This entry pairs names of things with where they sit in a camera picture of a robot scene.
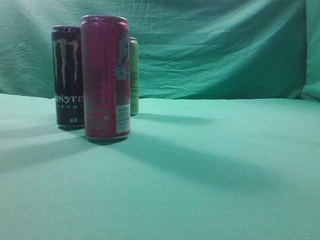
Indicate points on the yellow-green drink can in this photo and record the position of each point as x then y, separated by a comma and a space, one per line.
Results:
134, 76

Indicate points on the pink energy drink can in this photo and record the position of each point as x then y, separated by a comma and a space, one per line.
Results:
106, 77

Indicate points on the black Monster energy can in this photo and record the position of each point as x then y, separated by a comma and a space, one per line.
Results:
68, 76

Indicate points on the green backdrop cloth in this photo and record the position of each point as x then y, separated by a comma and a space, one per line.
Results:
188, 49

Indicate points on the green table cloth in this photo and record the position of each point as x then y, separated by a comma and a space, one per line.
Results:
189, 170

